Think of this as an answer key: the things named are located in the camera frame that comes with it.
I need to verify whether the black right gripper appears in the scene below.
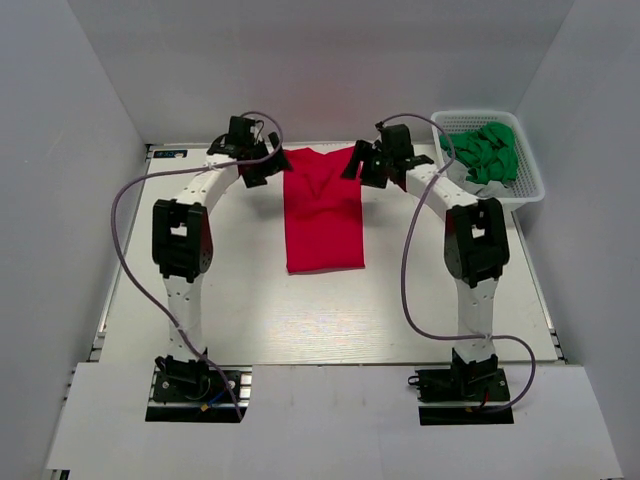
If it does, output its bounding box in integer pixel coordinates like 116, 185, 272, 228
340, 140, 393, 190

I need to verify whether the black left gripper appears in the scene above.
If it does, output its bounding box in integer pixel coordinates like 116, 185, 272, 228
244, 133, 294, 189

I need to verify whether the red t shirt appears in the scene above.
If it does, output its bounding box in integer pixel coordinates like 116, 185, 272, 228
283, 147, 365, 274

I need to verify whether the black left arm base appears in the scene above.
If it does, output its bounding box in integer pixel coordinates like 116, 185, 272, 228
145, 356, 252, 424

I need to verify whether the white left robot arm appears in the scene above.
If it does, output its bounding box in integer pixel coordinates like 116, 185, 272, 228
151, 111, 292, 361

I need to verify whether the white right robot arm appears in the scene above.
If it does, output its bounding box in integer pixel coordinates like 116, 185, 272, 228
342, 121, 510, 399

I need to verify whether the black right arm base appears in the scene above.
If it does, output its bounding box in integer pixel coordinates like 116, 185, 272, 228
407, 353, 514, 426

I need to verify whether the blue table label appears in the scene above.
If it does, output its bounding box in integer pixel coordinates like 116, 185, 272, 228
152, 149, 188, 159

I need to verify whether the green t shirt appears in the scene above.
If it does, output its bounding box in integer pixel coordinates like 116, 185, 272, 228
439, 122, 519, 186

